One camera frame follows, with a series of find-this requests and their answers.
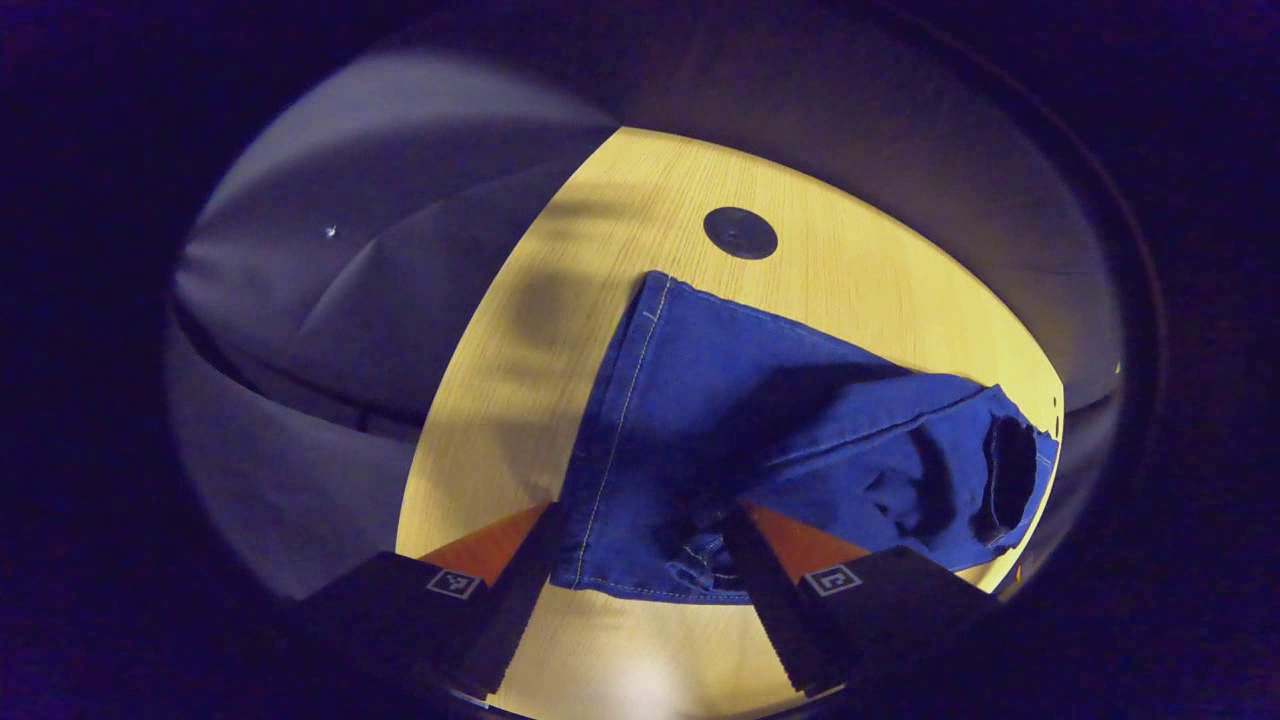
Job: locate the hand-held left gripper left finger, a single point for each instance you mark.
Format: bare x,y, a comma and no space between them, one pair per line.
515,600

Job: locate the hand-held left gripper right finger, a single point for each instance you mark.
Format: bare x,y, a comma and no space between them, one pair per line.
765,590

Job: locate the blue denim jeans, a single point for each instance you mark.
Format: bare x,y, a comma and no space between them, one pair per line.
720,400

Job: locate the black backdrop cloth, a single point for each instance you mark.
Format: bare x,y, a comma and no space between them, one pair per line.
350,300

